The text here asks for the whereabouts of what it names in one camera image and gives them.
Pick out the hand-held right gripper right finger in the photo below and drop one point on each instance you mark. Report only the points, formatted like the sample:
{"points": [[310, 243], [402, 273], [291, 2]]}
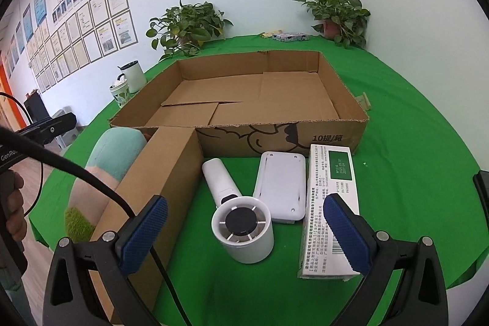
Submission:
{"points": [[345, 234]]}

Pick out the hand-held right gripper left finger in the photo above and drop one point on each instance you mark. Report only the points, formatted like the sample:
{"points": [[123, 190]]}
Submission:
{"points": [[147, 230]]}

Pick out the white and green medicine box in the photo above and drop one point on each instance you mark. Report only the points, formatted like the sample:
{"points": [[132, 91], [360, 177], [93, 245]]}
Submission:
{"points": [[317, 203]]}

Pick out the long narrow cardboard box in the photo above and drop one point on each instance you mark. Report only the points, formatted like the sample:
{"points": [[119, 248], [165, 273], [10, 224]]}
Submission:
{"points": [[168, 173]]}

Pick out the pastel plush toy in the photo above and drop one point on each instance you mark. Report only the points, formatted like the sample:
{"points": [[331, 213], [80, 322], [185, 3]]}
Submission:
{"points": [[110, 154]]}

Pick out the white plastic case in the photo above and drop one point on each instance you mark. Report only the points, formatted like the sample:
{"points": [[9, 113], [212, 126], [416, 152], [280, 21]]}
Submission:
{"points": [[279, 181]]}

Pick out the white handheld fan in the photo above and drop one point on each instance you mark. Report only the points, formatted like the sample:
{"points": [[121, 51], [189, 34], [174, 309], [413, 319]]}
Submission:
{"points": [[219, 177]]}

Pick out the large cardboard box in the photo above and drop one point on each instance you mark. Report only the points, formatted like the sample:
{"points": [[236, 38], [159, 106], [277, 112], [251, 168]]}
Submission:
{"points": [[267, 100]]}

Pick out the person's left hand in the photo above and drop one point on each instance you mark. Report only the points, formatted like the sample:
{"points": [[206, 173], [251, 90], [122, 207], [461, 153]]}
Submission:
{"points": [[17, 211]]}

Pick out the leaf-patterned white cup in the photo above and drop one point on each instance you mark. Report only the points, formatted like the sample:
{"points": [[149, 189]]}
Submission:
{"points": [[120, 95]]}

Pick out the white kettle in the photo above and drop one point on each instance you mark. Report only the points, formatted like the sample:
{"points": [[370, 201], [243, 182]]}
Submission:
{"points": [[133, 77]]}

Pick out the green tablecloth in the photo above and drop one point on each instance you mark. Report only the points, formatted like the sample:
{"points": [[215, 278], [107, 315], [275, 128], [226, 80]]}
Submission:
{"points": [[401, 112]]}

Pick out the black object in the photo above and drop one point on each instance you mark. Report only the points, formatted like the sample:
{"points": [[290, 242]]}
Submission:
{"points": [[482, 192]]}

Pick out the large bushy potted plant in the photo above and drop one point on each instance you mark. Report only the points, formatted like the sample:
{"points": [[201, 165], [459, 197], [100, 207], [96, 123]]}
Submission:
{"points": [[187, 24]]}

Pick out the patterned tissue pack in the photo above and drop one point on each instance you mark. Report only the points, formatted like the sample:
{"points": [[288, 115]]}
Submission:
{"points": [[290, 37]]}

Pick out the yellow paper packet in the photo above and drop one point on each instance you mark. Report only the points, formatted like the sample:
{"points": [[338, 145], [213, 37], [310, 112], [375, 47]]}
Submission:
{"points": [[269, 33]]}

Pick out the potted plant in pink pot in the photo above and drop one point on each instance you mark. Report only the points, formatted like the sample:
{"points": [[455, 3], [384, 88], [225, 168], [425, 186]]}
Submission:
{"points": [[340, 14]]}

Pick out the wall of framed certificates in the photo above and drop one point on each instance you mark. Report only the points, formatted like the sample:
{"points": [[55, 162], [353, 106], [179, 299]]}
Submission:
{"points": [[84, 39]]}

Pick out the blue wall poster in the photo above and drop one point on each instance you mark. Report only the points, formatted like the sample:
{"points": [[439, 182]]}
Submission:
{"points": [[40, 3], [28, 22]]}

